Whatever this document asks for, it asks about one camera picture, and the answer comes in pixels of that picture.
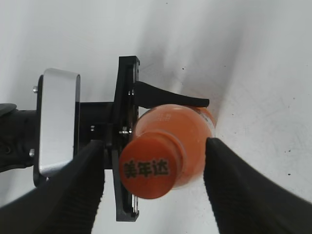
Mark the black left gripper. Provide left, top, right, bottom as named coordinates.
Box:
left=79, top=56, right=209, bottom=222

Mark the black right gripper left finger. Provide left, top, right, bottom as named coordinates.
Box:
left=0, top=140, right=104, bottom=234

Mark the orange bottle cap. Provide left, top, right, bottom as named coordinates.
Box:
left=119, top=135, right=181, bottom=199

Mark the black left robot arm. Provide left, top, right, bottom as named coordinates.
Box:
left=0, top=56, right=209, bottom=227

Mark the orange Mirinda soda bottle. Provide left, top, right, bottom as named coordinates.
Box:
left=131, top=104, right=215, bottom=188

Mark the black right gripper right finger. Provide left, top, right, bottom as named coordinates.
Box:
left=203, top=138, right=312, bottom=234

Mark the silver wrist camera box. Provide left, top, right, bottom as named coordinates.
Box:
left=33, top=68, right=80, bottom=187

